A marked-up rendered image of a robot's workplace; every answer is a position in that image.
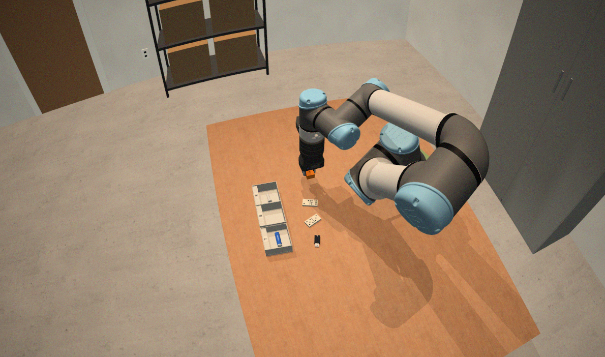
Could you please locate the beige domino tile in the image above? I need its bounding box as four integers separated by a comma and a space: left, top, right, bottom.
302, 199, 318, 207
305, 214, 321, 228

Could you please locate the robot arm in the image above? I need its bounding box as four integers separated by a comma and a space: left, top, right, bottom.
298, 78, 489, 235

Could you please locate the beige three-compartment bin rack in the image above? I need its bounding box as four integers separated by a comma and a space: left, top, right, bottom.
252, 181, 293, 256

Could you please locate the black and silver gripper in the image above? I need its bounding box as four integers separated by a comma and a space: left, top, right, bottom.
296, 116, 325, 176

